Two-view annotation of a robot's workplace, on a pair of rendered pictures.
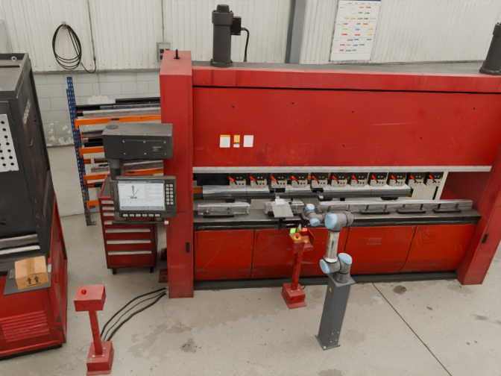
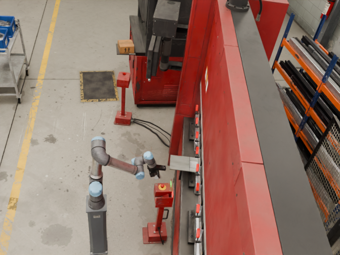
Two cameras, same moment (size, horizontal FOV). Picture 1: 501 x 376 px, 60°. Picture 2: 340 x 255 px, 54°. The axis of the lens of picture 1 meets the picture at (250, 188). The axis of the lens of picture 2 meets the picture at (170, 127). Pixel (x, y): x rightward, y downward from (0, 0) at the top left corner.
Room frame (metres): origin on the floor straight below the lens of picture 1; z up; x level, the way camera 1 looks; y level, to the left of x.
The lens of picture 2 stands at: (3.62, -2.49, 3.31)
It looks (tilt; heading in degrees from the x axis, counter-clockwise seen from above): 41 degrees down; 97
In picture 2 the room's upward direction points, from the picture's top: 8 degrees clockwise
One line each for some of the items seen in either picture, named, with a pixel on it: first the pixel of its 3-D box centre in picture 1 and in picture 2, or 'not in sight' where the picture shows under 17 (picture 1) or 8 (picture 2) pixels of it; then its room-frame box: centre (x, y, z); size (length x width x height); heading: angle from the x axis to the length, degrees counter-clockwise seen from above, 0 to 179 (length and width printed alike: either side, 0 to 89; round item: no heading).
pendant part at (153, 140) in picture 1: (142, 178); (163, 45); (3.02, 0.87, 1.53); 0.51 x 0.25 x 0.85; 98
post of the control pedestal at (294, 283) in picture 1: (297, 268); (160, 214); (3.42, -0.52, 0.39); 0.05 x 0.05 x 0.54; 19
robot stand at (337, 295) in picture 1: (333, 310); (97, 226); (2.87, -0.82, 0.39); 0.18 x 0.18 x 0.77; 21
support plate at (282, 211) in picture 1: (281, 209); (183, 163); (3.55, -0.31, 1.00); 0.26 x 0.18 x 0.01; 9
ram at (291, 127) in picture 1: (354, 132); (219, 162); (3.80, -0.93, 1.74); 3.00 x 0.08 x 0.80; 99
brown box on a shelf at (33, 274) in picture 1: (27, 273); (125, 45); (2.36, 1.56, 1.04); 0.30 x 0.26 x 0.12; 111
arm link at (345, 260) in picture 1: (343, 262); (95, 190); (2.87, -0.82, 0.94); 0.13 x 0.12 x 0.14; 111
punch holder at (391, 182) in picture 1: (396, 177); not in sight; (3.88, -1.45, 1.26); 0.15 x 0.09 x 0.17; 99
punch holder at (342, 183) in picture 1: (338, 177); (205, 198); (3.78, -0.86, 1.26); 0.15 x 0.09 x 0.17; 99
